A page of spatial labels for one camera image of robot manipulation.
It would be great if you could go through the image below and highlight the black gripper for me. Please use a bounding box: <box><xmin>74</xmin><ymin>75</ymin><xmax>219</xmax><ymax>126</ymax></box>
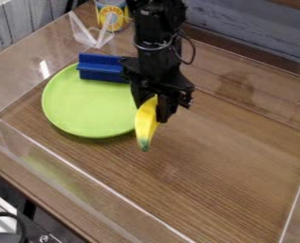
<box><xmin>119</xmin><ymin>44</ymin><xmax>194</xmax><ymax>123</ymax></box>

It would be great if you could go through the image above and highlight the yellow toy banana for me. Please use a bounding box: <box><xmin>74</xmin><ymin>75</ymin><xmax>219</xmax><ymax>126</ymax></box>
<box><xmin>135</xmin><ymin>96</ymin><xmax>160</xmax><ymax>152</ymax></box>

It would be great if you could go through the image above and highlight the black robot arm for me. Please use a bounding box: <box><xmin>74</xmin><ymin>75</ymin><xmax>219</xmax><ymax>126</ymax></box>
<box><xmin>119</xmin><ymin>0</ymin><xmax>195</xmax><ymax>123</ymax></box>

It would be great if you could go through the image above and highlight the green round plate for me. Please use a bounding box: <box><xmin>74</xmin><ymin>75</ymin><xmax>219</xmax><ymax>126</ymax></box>
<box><xmin>40</xmin><ymin>64</ymin><xmax>136</xmax><ymax>139</ymax></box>

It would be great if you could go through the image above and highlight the blue plastic block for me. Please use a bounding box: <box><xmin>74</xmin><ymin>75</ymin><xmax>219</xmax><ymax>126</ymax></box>
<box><xmin>76</xmin><ymin>53</ymin><xmax>128</xmax><ymax>84</ymax></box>

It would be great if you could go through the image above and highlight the yellow printed tin can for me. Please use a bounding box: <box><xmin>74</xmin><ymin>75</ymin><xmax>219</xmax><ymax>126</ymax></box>
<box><xmin>94</xmin><ymin>0</ymin><xmax>128</xmax><ymax>32</ymax></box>

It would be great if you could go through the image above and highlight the black device with knob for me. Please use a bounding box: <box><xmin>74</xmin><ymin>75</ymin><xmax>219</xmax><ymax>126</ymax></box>
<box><xmin>19</xmin><ymin>215</ymin><xmax>80</xmax><ymax>243</ymax></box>

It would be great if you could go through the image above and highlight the clear acrylic enclosure wall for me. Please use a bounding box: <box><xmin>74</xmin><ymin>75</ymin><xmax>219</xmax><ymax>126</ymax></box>
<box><xmin>0</xmin><ymin>17</ymin><xmax>300</xmax><ymax>243</ymax></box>

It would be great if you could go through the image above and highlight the black cable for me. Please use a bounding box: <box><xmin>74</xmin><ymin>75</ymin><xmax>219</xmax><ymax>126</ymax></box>
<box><xmin>0</xmin><ymin>211</ymin><xmax>28</xmax><ymax>243</ymax></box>

